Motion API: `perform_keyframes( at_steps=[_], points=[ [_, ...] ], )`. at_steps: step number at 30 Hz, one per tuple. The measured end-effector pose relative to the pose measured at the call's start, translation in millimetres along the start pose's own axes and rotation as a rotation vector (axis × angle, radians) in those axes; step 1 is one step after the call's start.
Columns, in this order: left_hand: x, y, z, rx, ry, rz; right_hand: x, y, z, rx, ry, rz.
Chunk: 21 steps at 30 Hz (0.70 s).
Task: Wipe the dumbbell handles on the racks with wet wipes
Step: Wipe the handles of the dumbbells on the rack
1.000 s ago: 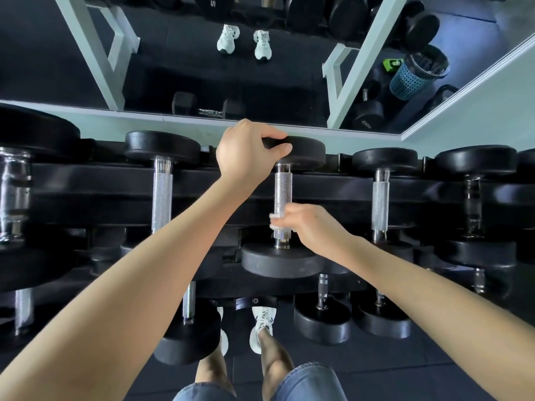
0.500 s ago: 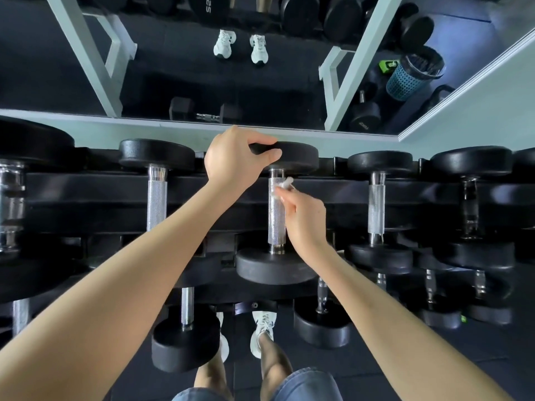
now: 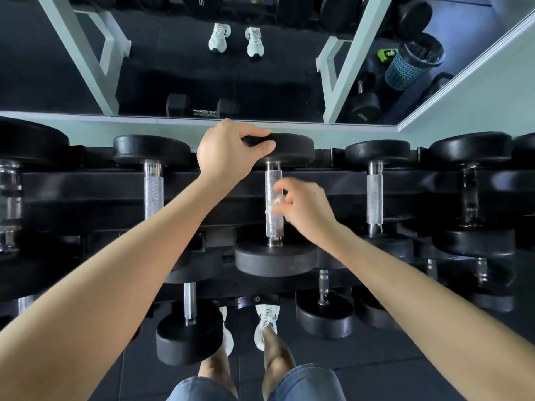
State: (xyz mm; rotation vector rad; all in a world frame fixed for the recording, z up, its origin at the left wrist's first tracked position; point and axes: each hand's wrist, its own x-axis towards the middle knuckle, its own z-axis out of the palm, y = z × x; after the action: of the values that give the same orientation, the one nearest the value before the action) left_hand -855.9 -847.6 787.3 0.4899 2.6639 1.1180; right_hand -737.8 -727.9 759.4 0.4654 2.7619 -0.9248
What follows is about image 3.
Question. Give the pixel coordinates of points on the person's left hand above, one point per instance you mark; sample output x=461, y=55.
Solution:
x=221, y=158

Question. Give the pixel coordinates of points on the person's right hand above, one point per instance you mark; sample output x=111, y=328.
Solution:
x=311, y=212

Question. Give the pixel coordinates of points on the white wet wipe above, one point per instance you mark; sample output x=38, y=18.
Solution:
x=276, y=202

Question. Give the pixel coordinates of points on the person's left forearm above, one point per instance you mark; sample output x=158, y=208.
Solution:
x=104, y=296

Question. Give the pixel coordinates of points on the person's right forearm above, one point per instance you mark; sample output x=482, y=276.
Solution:
x=418, y=300

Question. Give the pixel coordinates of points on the medium black dumbbell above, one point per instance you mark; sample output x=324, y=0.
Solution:
x=326, y=321
x=372, y=313

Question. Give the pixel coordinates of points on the person's right white sneaker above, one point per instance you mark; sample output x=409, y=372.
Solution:
x=265, y=317

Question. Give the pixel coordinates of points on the person's white sneaker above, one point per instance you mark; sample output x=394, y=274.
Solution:
x=265, y=317
x=227, y=342

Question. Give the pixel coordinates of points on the black dumbbell rack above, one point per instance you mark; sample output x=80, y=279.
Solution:
x=83, y=192

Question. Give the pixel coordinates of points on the person's right leg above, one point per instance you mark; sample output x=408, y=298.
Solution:
x=278, y=359

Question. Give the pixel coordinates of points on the person's left white sneaker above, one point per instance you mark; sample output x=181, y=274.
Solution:
x=227, y=342

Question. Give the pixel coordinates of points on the large black dumbbell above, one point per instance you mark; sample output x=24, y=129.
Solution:
x=188, y=342

